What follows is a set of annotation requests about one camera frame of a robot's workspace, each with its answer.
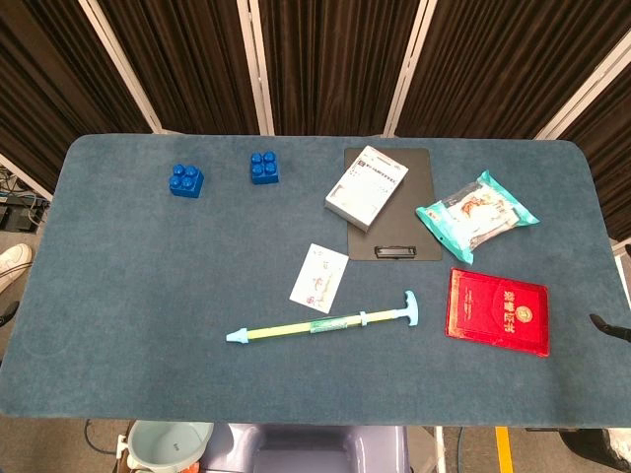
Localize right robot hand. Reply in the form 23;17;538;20
589;313;631;342

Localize long yellow plastic tube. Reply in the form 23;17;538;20
248;290;422;341

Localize clear tube with blue cap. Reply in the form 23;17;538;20
226;310;370;345

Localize white shoe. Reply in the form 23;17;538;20
0;242;34;293

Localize red booklet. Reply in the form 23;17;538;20
445;267;550;359

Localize blue felt table cloth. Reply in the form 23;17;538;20
0;133;631;428

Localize teal snack packet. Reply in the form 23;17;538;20
415;169;540;265

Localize pale green bucket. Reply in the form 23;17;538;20
126;420;214;473

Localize white table leg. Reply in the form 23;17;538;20
433;426;448;473

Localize blue building block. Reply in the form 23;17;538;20
249;151;281;185
168;163;206;199

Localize black clipboard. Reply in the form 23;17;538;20
343;147;444;262

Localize white grey cardboard box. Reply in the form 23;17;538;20
323;145;410;234

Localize white picture card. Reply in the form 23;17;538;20
288;242;350;314

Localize purple robot torso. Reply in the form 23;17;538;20
204;422;410;473

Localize dark brown pleated curtain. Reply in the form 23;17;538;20
0;0;631;242

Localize tangled floor cables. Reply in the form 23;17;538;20
0;167;50;233

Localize white screen frame post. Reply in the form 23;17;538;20
383;0;438;138
534;29;631;142
77;0;184;135
0;152;53;201
236;0;276;137

